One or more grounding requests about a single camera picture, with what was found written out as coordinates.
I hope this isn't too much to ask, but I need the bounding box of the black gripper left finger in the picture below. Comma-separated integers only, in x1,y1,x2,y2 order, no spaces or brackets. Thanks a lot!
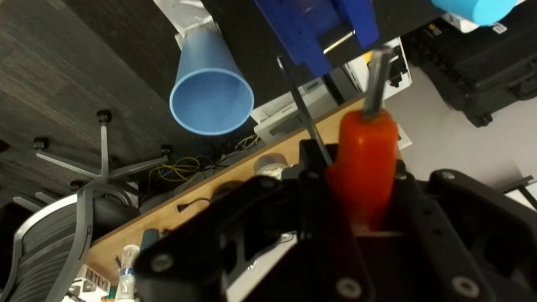
135,176,304,302

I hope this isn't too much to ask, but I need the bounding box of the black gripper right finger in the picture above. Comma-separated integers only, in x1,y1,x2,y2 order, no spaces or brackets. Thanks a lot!
393,169,537,302

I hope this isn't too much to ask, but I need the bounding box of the large blue plastic cup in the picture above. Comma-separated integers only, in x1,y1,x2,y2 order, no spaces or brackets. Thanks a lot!
170,23,255,136

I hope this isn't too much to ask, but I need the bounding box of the small blue upturned cup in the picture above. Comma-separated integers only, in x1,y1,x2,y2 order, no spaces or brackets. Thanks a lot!
430,0,519,27

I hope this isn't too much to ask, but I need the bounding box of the blue orange tool holder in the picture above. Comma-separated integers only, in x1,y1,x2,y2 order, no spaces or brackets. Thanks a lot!
255,0,380,75

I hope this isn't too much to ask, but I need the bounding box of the wooden desk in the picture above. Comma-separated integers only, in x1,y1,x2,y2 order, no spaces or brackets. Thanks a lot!
86,102,363,277

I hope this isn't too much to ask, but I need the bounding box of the grey office chair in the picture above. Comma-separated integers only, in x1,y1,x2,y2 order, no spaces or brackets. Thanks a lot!
0,109,172,302

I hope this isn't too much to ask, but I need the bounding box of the black carrying case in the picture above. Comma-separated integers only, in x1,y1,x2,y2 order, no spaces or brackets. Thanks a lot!
403,0,537,127

